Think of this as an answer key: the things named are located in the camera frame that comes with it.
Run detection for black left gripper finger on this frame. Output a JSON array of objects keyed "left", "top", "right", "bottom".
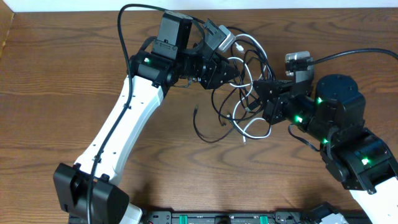
[
  {"left": 217, "top": 53, "right": 236, "bottom": 73},
  {"left": 217, "top": 70, "right": 240, "bottom": 88}
]

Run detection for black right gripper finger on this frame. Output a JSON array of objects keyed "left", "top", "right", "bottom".
[
  {"left": 253, "top": 80, "right": 280, "bottom": 103},
  {"left": 274, "top": 80, "right": 294, "bottom": 90}
]

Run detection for black usb cable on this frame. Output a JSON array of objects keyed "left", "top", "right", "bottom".
[{"left": 211, "top": 26, "right": 276, "bottom": 127}]

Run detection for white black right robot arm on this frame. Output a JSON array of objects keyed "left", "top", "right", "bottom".
[{"left": 253, "top": 74, "right": 397, "bottom": 223}]

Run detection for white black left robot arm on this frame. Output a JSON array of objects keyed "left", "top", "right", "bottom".
[{"left": 53, "top": 11, "right": 239, "bottom": 224}]

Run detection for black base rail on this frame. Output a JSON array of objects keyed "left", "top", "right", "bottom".
[{"left": 68, "top": 202, "right": 371, "bottom": 224}]

